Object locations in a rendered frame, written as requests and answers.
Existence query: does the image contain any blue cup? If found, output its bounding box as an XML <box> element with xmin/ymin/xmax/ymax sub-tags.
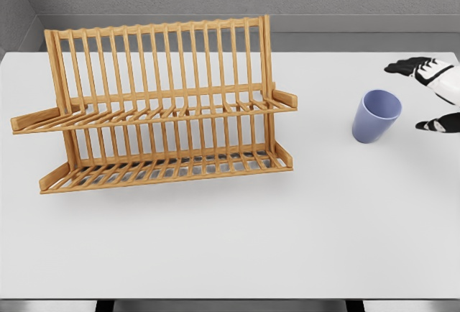
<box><xmin>351</xmin><ymin>89</ymin><xmax>403</xmax><ymax>144</ymax></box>

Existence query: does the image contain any wooden two-tier dish rack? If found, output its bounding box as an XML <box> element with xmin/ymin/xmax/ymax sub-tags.
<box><xmin>10</xmin><ymin>14</ymin><xmax>299</xmax><ymax>196</ymax></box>

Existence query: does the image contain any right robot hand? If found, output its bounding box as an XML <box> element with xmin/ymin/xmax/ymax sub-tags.
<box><xmin>383</xmin><ymin>56</ymin><xmax>460</xmax><ymax>134</ymax></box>

